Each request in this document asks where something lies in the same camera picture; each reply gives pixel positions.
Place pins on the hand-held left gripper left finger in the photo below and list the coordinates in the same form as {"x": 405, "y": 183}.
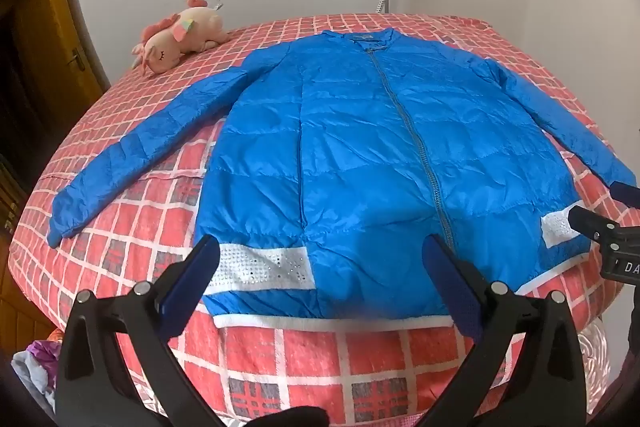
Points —
{"x": 192, "y": 277}

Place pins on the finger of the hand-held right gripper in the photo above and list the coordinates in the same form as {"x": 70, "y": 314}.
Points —
{"x": 587, "y": 221}
{"x": 626, "y": 193}

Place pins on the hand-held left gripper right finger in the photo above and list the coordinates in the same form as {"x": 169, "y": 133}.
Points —
{"x": 450, "y": 282}

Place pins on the blue puffer jacket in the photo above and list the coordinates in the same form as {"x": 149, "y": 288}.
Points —
{"x": 350, "y": 132}

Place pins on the pile of clothes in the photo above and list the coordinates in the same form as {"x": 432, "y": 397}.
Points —
{"x": 35, "y": 367}

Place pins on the pink quilted cloth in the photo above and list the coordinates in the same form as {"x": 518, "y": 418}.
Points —
{"x": 597, "y": 362}

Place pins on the red plaid blanket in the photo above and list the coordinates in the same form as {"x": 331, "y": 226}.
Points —
{"x": 300, "y": 357}

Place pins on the wooden cabinet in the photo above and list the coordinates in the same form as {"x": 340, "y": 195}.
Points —
{"x": 25, "y": 312}

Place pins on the pink plush unicorn toy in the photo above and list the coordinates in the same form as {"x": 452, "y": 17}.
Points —
{"x": 175, "y": 37}

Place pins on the wooden door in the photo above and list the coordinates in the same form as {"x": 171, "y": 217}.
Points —
{"x": 45, "y": 32}

